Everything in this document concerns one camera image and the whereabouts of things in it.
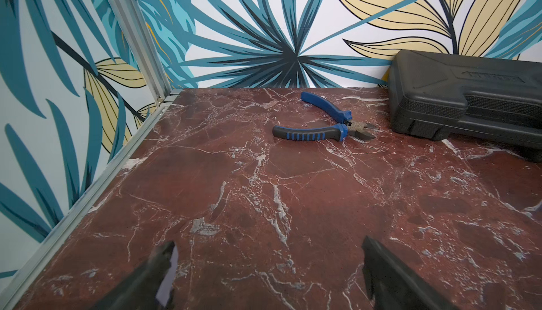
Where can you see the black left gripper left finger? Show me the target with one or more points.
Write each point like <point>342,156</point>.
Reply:
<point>150,286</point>

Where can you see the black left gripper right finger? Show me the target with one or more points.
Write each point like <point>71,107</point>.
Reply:
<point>391,284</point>

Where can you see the blue black cutting pliers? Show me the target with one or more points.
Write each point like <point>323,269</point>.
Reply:
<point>345,126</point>

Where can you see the black plastic tool case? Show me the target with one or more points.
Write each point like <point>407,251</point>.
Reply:
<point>434,96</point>

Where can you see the aluminium frame post left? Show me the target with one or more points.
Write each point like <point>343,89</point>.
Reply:
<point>142,45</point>

